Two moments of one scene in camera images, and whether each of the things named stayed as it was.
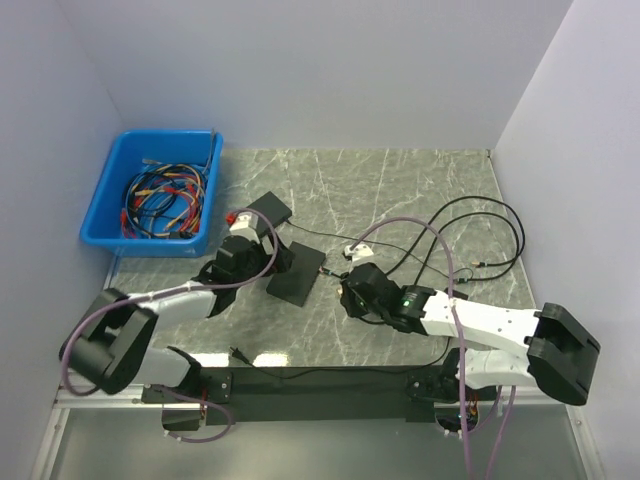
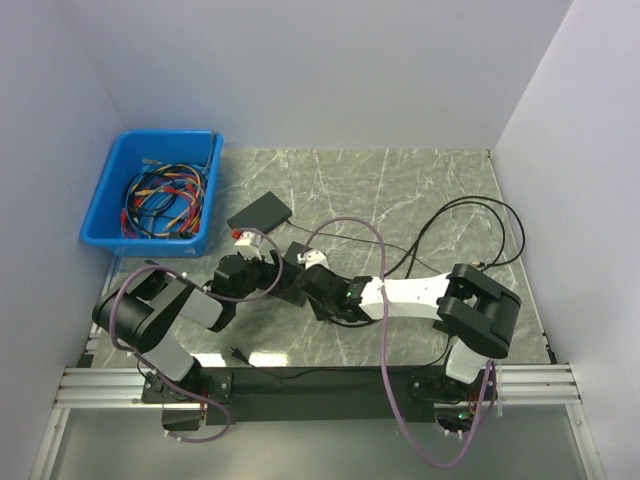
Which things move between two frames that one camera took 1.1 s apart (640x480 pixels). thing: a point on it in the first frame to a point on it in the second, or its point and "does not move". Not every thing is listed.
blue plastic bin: [130, 148] does not move
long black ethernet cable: [443, 232] to [359, 324]
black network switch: [294, 285] does not move
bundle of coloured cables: [163, 201] does not move
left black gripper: [282, 260] to [280, 274]
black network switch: [275, 209] does not move
